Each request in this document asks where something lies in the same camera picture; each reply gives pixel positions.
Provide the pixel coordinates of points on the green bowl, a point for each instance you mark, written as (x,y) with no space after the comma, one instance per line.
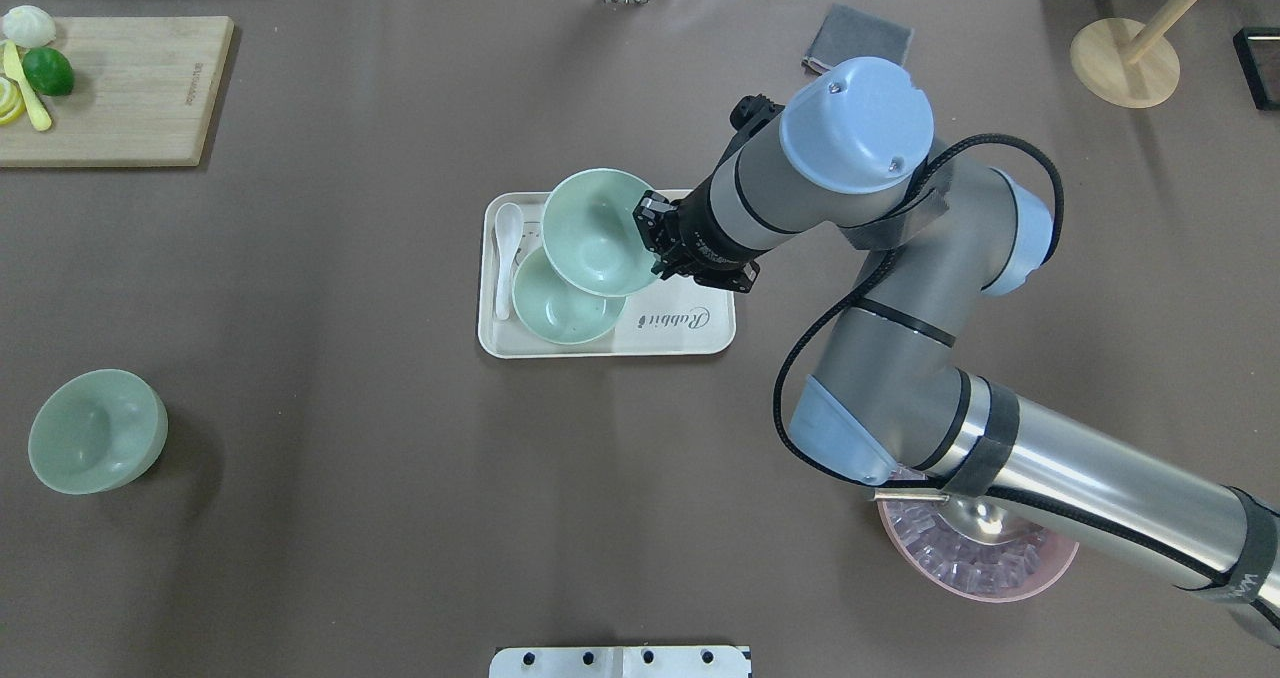
(590,236)
(556,311)
(97,432)

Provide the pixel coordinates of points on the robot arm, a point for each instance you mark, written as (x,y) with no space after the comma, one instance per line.
(942,226)

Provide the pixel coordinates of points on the pink bowl with ice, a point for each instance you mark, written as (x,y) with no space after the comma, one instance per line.
(1019,560)

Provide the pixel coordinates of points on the black tray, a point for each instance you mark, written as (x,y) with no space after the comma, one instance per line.
(1257,50)

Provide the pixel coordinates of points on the yellow plastic knife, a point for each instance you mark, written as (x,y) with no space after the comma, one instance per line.
(33,108)

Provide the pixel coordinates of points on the metal ice scoop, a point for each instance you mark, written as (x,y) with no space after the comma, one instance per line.
(975,518)

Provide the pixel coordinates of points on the white ceramic spoon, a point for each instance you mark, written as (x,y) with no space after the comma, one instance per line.
(509,229)

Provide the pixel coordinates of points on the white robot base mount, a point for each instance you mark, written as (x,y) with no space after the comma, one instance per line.
(623,661)

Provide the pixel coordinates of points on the green bowl on tray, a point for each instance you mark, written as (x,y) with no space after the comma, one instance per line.
(556,311)

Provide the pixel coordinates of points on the wooden mug stand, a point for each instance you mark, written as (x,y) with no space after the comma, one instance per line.
(1127,62)

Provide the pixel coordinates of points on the green lime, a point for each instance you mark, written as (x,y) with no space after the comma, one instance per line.
(48,71)

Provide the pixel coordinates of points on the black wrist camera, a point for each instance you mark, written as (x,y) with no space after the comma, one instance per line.
(752,114)

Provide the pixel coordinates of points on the lemon slice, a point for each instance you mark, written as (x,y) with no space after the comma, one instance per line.
(12,103)

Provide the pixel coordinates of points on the grey folded cloth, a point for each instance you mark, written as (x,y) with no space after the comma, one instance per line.
(847,33)

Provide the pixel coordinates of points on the wooden cutting board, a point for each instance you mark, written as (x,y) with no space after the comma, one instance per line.
(146,88)

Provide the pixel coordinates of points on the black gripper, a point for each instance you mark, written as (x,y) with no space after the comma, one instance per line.
(703,230)

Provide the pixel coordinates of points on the white garlic bulb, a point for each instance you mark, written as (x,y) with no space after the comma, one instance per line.
(29,26)

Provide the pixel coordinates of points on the beige rabbit serving tray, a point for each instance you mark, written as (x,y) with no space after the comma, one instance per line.
(669,318)

